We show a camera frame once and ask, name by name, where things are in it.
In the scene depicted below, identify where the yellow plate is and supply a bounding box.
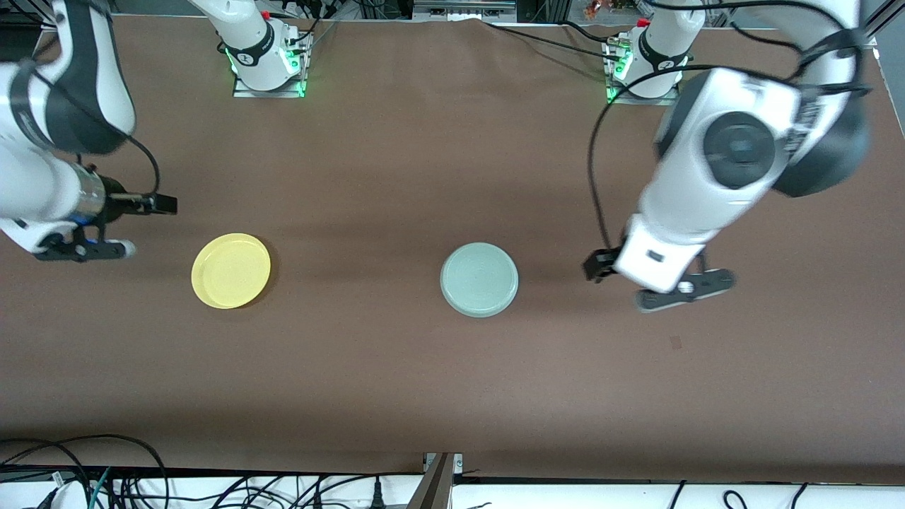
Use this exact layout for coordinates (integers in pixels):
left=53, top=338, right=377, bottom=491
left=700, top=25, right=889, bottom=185
left=191, top=233, right=272, bottom=310

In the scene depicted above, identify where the pale green plate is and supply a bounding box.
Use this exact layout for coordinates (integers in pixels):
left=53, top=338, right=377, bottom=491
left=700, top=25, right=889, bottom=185
left=440, top=242, right=519, bottom=318

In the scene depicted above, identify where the brown table cover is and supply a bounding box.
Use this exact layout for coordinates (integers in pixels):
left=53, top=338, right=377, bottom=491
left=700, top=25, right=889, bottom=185
left=0, top=14, right=905, bottom=486

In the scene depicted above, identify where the grey metal box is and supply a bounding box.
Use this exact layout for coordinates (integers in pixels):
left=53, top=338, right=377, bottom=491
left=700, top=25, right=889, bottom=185
left=412, top=0, right=518, bottom=21

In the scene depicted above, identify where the aluminium corner profile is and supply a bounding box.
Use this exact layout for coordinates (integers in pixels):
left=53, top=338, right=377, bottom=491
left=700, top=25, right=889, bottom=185
left=861, top=0, right=905, bottom=49

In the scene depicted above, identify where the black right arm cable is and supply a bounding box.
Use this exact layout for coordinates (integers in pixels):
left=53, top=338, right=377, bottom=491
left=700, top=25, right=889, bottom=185
left=124, top=133, right=162, bottom=201

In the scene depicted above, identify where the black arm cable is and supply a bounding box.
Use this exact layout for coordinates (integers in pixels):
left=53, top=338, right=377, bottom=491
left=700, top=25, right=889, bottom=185
left=124, top=133, right=162, bottom=201
left=588, top=0, right=875, bottom=257

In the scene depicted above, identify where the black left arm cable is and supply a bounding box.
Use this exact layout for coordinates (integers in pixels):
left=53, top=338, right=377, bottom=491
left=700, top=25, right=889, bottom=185
left=588, top=0, right=875, bottom=257

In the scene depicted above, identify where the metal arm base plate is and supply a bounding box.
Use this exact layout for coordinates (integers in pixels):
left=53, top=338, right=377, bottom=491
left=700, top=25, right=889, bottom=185
left=606, top=39, right=682, bottom=107
left=232, top=32, right=307, bottom=99

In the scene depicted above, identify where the large black cable loop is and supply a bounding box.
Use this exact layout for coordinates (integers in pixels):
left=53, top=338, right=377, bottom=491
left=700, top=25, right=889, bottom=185
left=0, top=433, right=170, bottom=509

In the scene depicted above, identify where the long black table cable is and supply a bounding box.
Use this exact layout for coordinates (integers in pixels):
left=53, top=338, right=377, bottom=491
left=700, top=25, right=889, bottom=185
left=483, top=20, right=623, bottom=63

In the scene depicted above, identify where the short black table cable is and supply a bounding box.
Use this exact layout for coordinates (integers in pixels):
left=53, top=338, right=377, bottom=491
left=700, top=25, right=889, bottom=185
left=562, top=20, right=634, bottom=45

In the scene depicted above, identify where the teal cable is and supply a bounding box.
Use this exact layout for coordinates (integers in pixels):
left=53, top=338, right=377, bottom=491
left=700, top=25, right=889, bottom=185
left=88, top=467, right=112, bottom=509

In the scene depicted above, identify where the aluminium frame post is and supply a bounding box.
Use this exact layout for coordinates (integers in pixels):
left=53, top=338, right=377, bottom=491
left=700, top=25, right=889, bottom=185
left=409, top=452, right=465, bottom=509

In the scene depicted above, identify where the black table edge rail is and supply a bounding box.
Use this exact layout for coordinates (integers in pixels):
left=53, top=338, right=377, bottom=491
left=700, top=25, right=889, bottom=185
left=0, top=463, right=426, bottom=480

